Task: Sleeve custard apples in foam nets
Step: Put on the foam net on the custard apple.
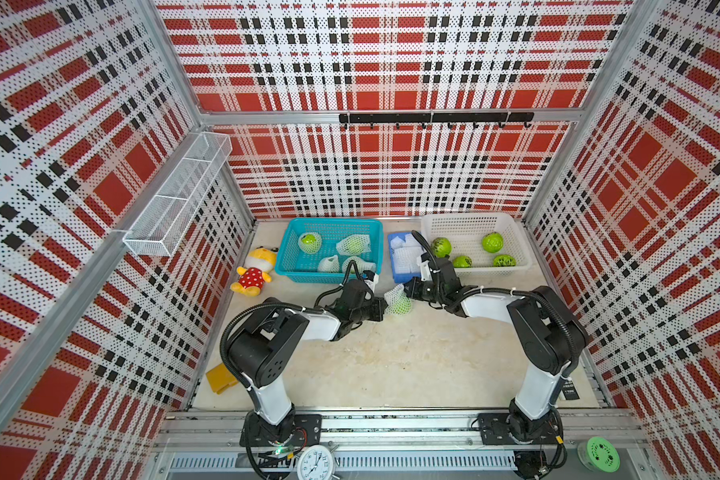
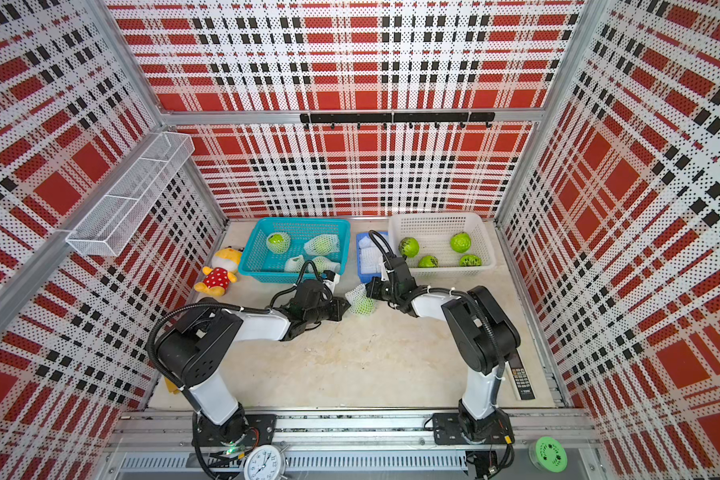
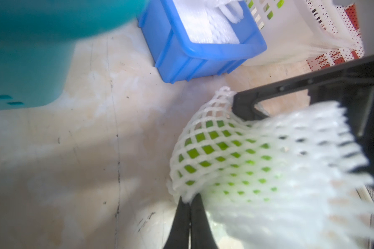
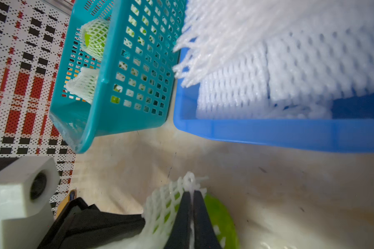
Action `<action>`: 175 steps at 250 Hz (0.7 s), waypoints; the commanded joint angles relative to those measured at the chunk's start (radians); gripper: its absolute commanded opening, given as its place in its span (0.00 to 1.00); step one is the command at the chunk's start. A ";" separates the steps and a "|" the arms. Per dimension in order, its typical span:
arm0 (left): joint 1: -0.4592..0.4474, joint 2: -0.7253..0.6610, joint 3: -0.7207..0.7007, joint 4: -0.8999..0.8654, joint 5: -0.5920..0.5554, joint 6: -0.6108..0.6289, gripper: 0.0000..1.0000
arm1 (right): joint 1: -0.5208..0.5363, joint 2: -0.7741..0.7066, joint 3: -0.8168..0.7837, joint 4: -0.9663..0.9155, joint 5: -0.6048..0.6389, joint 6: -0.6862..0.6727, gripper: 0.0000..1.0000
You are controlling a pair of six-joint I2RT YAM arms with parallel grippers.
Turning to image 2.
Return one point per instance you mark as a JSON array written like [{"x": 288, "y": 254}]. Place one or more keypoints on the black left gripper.
[{"x": 338, "y": 311}]

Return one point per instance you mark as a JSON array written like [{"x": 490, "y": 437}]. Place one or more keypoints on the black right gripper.
[{"x": 372, "y": 292}]

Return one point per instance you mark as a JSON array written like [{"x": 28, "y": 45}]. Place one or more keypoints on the green custard apple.
[
  {"x": 428, "y": 261},
  {"x": 364, "y": 307},
  {"x": 461, "y": 242}
]

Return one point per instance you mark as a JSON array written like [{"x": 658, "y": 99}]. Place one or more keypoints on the white foam net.
[
  {"x": 356, "y": 294},
  {"x": 294, "y": 264}
]

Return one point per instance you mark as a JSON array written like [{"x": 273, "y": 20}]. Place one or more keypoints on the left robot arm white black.
[{"x": 188, "y": 345}]

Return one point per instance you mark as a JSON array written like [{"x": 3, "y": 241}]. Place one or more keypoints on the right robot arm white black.
[{"x": 484, "y": 336}]

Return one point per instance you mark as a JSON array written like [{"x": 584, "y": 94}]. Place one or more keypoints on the stack of white foam nets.
[{"x": 369, "y": 257}]

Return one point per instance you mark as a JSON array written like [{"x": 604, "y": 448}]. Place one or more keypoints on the dark-spotted custard apple front left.
[{"x": 409, "y": 247}]

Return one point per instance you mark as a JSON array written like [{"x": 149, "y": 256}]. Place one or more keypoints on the dark-spotted custard apple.
[
  {"x": 409, "y": 247},
  {"x": 470, "y": 260}
]

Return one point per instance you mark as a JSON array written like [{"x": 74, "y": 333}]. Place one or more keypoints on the sleeved custard apple front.
[{"x": 324, "y": 264}]

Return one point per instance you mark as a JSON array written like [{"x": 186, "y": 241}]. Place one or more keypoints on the sleeved custard apple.
[
  {"x": 324, "y": 264},
  {"x": 278, "y": 242},
  {"x": 323, "y": 245}
]

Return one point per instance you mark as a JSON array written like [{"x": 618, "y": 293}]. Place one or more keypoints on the sleeved custard apple right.
[{"x": 323, "y": 245}]

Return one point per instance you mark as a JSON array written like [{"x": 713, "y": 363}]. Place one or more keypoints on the dark-spotted custard apple front right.
[{"x": 470, "y": 260}]

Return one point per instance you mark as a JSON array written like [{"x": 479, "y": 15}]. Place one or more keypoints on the sleeved custard apple left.
[{"x": 278, "y": 242}]

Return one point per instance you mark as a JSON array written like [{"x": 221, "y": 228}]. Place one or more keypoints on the blue plastic tray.
[{"x": 368, "y": 278}]

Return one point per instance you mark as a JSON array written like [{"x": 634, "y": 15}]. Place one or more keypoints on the white perforated plastic basket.
[{"x": 433, "y": 232}]

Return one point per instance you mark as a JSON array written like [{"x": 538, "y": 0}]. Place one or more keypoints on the teal plastic basket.
[{"x": 266, "y": 266}]

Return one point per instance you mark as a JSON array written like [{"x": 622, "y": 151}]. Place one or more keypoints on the yellow red plush toy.
[{"x": 221, "y": 273}]

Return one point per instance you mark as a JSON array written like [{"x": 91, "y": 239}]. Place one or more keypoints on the remote control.
[{"x": 520, "y": 380}]

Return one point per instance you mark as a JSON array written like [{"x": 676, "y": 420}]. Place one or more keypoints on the round pressure gauge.
[{"x": 266, "y": 462}]

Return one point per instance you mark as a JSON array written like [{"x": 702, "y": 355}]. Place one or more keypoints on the yellow block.
[{"x": 171, "y": 387}]

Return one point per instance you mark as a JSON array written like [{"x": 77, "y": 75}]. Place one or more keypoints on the green tape spool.
[{"x": 548, "y": 455}]

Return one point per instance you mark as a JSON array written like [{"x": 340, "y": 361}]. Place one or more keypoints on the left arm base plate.
[{"x": 255, "y": 429}]

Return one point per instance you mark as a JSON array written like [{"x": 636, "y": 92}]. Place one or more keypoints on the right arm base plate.
[{"x": 450, "y": 427}]

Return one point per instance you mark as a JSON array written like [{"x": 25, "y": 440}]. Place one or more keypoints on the black hook rail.
[{"x": 333, "y": 119}]

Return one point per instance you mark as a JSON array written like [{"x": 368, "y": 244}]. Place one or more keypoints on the wire mesh wall shelf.
[{"x": 110, "y": 224}]

